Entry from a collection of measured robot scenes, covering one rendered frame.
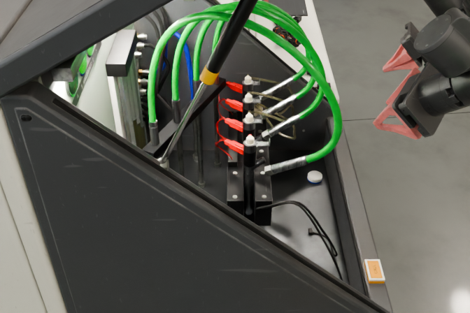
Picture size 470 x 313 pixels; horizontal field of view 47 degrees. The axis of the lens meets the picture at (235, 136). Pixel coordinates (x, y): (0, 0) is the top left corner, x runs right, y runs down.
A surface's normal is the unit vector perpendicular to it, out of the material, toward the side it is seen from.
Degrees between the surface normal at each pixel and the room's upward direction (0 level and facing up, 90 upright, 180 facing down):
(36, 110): 90
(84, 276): 90
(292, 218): 0
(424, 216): 0
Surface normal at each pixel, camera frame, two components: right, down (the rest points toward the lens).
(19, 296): 0.00, 0.62
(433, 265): 0.00, -0.79
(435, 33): -0.77, -0.57
